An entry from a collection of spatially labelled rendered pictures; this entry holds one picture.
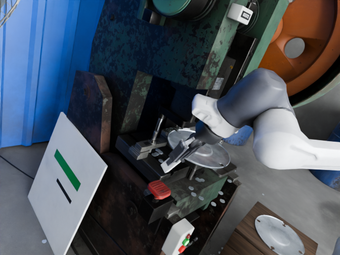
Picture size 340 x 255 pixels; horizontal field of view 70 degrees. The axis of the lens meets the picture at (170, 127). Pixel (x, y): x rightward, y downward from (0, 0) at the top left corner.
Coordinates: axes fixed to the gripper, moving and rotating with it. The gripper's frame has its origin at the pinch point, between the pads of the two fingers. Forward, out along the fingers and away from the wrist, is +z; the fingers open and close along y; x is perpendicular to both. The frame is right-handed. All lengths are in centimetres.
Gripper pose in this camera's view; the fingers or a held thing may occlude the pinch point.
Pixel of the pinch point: (170, 163)
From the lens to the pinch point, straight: 75.4
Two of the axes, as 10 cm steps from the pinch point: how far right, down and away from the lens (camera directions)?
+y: 6.7, -1.1, 7.3
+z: -5.6, 5.6, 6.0
